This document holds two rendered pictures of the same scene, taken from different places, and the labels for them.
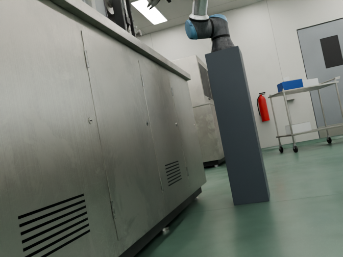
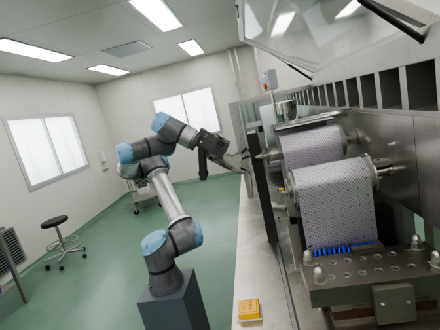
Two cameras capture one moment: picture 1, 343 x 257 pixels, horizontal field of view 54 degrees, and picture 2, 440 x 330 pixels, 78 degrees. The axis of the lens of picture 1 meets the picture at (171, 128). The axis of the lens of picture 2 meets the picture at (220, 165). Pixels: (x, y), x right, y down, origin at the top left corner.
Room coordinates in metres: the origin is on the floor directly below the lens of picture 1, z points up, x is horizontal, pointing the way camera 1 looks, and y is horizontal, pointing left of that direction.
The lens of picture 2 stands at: (3.15, -0.20, 1.58)
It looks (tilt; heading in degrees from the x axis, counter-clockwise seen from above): 11 degrees down; 172
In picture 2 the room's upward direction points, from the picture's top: 13 degrees counter-clockwise
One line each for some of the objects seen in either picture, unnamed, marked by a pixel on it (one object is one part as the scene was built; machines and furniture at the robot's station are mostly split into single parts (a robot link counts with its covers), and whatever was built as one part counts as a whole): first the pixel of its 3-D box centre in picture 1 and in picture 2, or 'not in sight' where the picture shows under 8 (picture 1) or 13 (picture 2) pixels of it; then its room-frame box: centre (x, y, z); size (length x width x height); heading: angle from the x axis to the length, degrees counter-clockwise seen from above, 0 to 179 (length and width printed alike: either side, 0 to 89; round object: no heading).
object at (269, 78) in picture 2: not in sight; (268, 80); (1.75, 0.34, 1.66); 0.07 x 0.07 x 0.10; 11
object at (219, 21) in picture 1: (217, 27); (158, 249); (2.04, -0.39, 1.07); 0.13 x 0.12 x 0.14; 108
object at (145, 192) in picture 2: not in sight; (141, 182); (-2.43, -1.10, 0.51); 0.91 x 0.58 x 1.02; 8
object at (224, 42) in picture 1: (222, 45); (164, 274); (2.04, -0.40, 0.95); 0.15 x 0.15 x 0.10
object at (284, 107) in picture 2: not in sight; (283, 107); (1.60, 0.46, 1.50); 0.14 x 0.14 x 0.06
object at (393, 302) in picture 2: not in sight; (394, 304); (2.57, 0.26, 0.97); 0.10 x 0.03 x 0.11; 74
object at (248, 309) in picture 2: not in sight; (249, 308); (2.35, -0.11, 0.91); 0.07 x 0.07 x 0.02; 74
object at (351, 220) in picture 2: not in sight; (339, 225); (2.35, 0.26, 1.11); 0.23 x 0.01 x 0.18; 74
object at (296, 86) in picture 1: (308, 113); not in sight; (5.08, -2.06, 0.51); 0.91 x 0.58 x 1.02; 96
